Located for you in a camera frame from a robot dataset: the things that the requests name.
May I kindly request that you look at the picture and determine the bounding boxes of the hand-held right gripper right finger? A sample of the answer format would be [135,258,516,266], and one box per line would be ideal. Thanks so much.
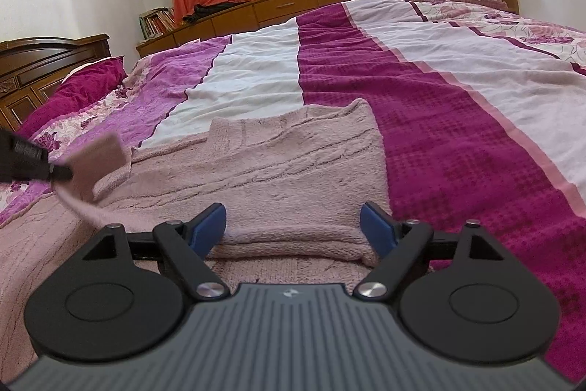
[352,201,507,301]

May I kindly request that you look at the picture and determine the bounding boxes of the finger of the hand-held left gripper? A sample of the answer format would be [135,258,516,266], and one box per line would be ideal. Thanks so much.
[0,129,74,184]

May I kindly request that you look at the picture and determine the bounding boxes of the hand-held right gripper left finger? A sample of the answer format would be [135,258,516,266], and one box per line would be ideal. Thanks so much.
[81,202,230,301]

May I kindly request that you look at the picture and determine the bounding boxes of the pink knitted sweater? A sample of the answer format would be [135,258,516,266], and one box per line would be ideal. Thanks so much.
[0,98,393,378]

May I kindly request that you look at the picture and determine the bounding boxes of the magenta pillow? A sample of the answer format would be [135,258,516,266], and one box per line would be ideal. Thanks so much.
[18,56,129,136]

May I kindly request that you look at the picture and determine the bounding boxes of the dark wooden headboard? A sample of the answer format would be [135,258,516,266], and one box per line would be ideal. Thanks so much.
[0,34,113,132]

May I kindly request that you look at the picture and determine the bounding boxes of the magenta white striped bed blanket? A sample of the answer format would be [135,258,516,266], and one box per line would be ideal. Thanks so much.
[0,0,586,391]

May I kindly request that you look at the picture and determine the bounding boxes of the row of books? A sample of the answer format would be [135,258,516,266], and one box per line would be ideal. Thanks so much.
[138,7,177,40]

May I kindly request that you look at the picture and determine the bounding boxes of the dark cloth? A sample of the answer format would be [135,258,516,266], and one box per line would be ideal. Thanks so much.
[183,4,230,26]

